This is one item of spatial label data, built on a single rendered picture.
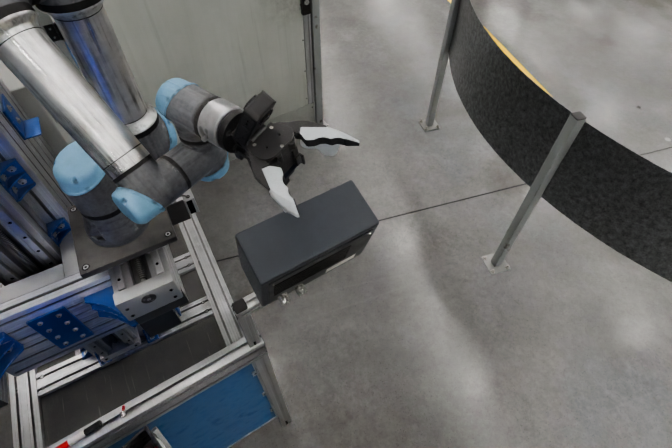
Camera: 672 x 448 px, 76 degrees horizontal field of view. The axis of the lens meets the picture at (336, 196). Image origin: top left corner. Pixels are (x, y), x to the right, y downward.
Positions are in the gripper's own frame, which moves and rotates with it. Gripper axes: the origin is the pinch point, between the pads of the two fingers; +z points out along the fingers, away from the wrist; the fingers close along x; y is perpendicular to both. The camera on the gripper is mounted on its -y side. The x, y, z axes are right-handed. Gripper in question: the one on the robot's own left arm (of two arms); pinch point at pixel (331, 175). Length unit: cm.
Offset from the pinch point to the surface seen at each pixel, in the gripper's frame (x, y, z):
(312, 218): -1.2, 21.5, -7.7
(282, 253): 7.8, 21.2, -7.8
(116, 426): 52, 53, -27
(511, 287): -76, 157, 38
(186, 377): 36, 56, -23
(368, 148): -115, 163, -71
